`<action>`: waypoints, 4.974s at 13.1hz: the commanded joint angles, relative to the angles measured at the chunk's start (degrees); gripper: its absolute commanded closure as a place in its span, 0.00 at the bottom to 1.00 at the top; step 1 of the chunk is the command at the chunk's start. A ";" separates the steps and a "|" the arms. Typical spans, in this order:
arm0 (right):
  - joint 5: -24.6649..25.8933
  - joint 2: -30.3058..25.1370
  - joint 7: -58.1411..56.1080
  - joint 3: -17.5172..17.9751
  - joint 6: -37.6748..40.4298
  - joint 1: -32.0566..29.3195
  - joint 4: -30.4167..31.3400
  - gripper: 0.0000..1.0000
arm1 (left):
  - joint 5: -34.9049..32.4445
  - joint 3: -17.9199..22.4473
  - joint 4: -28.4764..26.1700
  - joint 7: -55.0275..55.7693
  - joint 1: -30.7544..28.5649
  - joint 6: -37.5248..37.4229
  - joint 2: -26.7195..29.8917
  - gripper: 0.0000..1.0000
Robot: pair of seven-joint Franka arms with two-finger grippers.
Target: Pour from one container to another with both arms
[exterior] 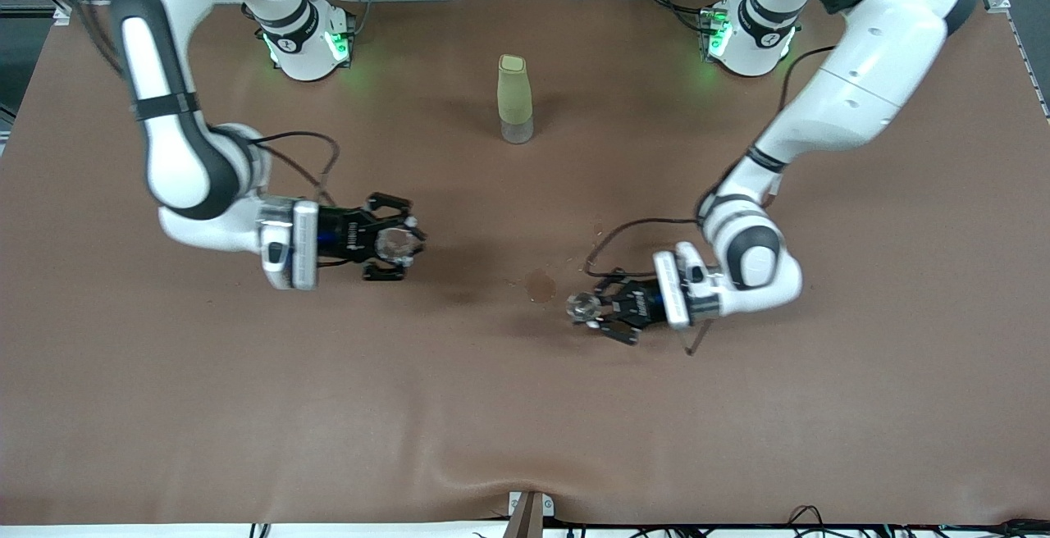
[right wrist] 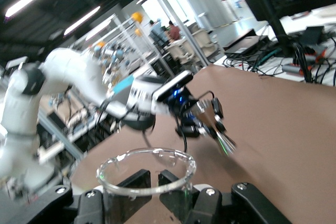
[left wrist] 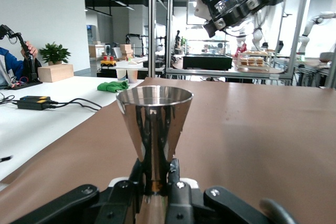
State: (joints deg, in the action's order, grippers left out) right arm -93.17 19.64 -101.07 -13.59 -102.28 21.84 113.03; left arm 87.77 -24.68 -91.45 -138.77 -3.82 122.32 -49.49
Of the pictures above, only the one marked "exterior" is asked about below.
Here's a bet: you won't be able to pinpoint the small clear glass cup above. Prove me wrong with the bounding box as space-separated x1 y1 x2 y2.
376 225 426 267

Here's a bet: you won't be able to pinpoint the steel hourglass jigger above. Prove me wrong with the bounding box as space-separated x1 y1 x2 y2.
566 292 604 324

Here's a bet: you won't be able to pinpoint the green sleeved glass bottle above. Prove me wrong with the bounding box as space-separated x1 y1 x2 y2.
497 54 534 145

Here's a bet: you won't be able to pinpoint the brown table cover mat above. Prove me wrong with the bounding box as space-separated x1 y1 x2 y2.
0 0 1050 527

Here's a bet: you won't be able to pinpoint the metal table edge clamp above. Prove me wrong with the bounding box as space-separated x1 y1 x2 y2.
507 490 555 538

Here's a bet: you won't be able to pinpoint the short black cable loop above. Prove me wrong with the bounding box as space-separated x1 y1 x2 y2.
683 321 716 356

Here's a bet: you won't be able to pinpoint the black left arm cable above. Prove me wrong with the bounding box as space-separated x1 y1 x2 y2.
584 217 710 272

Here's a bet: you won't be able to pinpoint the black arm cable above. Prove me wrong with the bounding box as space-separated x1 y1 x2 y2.
584 217 710 272
250 132 341 207

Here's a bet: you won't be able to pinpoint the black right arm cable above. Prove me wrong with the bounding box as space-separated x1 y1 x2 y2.
250 132 341 207

